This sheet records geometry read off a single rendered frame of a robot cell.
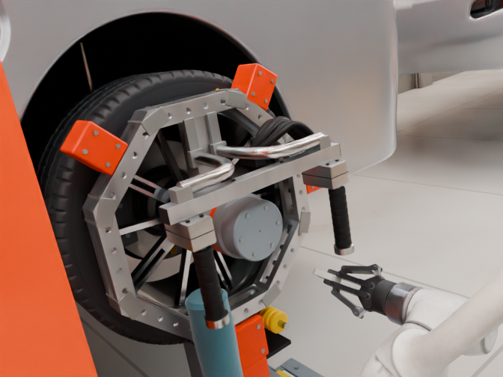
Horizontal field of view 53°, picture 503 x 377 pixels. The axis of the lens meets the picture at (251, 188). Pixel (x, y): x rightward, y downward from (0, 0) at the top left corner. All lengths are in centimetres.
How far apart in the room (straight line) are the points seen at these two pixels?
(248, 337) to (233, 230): 37
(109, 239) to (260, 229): 30
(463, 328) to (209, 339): 49
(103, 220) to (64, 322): 41
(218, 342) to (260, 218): 27
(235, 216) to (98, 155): 28
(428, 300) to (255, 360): 48
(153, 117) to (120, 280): 33
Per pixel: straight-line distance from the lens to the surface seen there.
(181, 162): 137
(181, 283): 126
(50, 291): 61
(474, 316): 85
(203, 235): 86
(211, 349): 108
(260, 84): 119
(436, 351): 89
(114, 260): 105
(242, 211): 100
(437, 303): 105
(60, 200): 108
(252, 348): 130
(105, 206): 101
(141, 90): 112
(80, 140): 98
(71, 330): 64
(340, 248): 111
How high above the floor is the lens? 123
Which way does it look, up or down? 17 degrees down
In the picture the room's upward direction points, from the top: 10 degrees counter-clockwise
